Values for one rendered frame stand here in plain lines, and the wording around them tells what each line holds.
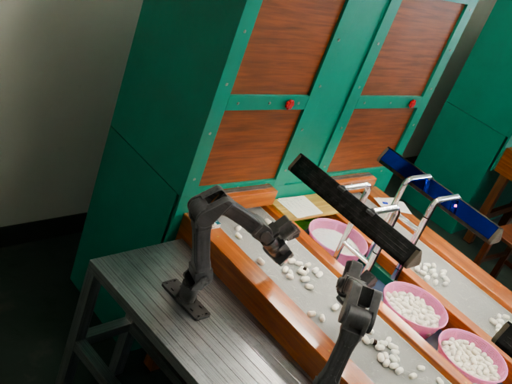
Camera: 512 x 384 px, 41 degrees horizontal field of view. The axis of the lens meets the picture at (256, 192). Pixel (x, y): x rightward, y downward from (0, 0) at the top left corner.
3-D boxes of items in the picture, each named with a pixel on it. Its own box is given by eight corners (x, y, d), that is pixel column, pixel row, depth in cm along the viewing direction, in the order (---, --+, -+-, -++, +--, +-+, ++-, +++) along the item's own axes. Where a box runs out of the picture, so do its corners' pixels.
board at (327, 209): (289, 222, 288) (290, 219, 287) (267, 202, 296) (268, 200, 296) (340, 213, 310) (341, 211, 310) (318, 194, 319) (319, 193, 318)
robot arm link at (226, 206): (266, 218, 237) (209, 178, 217) (277, 234, 231) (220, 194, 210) (241, 243, 239) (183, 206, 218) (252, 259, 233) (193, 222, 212)
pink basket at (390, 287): (427, 357, 255) (439, 338, 250) (364, 318, 262) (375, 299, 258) (444, 325, 277) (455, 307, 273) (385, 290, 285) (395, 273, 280)
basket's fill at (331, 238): (331, 273, 281) (336, 262, 278) (296, 241, 293) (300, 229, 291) (365, 264, 296) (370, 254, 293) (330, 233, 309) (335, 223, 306)
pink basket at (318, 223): (359, 282, 284) (369, 264, 279) (299, 260, 283) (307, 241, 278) (359, 248, 307) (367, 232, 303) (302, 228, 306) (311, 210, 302)
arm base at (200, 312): (182, 262, 241) (166, 267, 236) (218, 298, 231) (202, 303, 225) (175, 280, 245) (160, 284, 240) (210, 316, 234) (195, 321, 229)
